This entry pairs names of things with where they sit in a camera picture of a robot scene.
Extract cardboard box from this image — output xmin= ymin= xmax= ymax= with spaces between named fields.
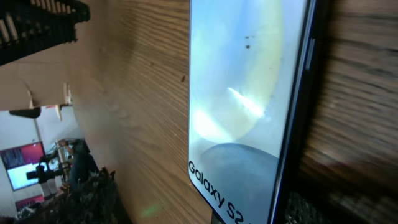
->
xmin=0 ymin=40 xmax=81 ymax=111

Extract wall monitor screen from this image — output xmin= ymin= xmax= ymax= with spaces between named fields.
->
xmin=1 ymin=142 xmax=45 ymax=191

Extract person in background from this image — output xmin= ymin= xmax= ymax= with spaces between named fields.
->
xmin=58 ymin=139 xmax=99 ymax=190

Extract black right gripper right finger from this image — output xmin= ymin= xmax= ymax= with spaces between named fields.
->
xmin=284 ymin=192 xmax=348 ymax=224

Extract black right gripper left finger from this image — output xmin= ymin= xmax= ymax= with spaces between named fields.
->
xmin=13 ymin=168 xmax=132 ymax=224

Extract blue Galaxy smartphone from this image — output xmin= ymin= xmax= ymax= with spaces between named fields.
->
xmin=188 ymin=0 xmax=326 ymax=224

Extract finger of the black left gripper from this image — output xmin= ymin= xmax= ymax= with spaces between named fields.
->
xmin=1 ymin=0 xmax=90 ymax=65

